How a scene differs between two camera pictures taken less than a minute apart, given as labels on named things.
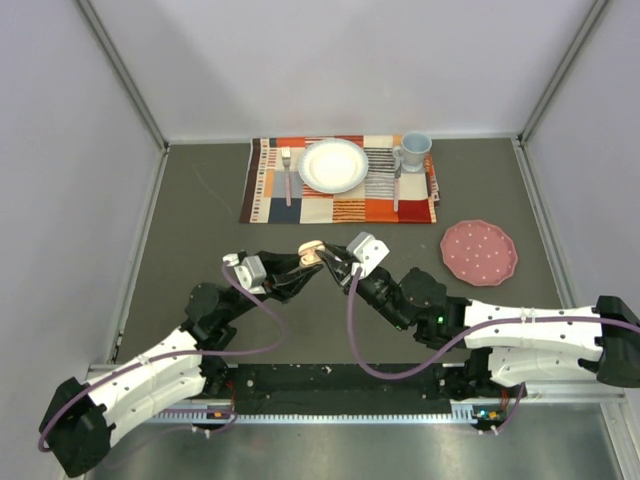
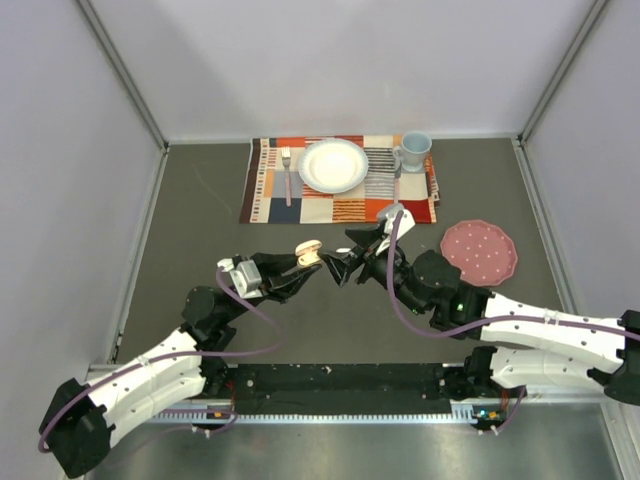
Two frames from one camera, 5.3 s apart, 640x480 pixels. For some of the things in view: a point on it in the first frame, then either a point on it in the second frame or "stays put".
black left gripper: x=277 y=264 stays put
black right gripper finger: x=338 y=250 -> x=364 y=236
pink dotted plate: x=478 y=253 stays put
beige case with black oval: x=308 y=252 stays put
